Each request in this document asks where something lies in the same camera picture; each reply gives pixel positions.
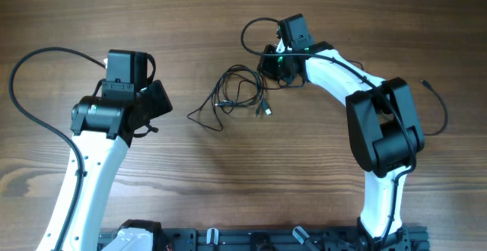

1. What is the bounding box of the black usb cable bundle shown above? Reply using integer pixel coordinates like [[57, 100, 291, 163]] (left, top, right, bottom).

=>
[[186, 64, 305, 132]]

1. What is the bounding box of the black usb cable end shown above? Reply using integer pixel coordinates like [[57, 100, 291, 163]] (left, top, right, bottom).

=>
[[419, 79, 449, 136]]

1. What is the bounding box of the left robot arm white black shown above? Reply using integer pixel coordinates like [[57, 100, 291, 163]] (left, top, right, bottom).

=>
[[38, 49, 173, 250]]

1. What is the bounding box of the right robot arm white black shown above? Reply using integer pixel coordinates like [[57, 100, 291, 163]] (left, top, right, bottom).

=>
[[258, 14, 425, 243]]

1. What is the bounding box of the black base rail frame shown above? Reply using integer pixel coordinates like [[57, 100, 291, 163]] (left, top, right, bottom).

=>
[[97, 226, 431, 251]]

